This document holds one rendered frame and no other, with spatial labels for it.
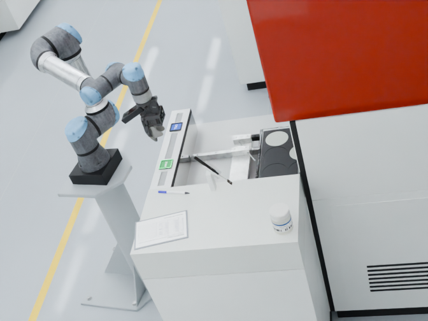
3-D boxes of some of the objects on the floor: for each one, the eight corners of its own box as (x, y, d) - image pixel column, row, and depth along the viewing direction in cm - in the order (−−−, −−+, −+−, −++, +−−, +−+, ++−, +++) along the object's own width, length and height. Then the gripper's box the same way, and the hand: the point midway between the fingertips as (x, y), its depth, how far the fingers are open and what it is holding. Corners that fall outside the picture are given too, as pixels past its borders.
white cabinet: (329, 227, 346) (307, 109, 296) (333, 388, 275) (304, 269, 224) (218, 236, 362) (179, 126, 312) (194, 390, 291) (138, 279, 240)
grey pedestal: (81, 305, 348) (16, 201, 298) (113, 245, 379) (58, 142, 328) (162, 314, 329) (107, 205, 278) (189, 251, 359) (144, 142, 308)
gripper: (153, 104, 241) (169, 146, 254) (157, 90, 247) (172, 132, 260) (132, 107, 243) (149, 148, 256) (137, 93, 249) (153, 134, 263)
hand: (153, 139), depth 258 cm, fingers closed
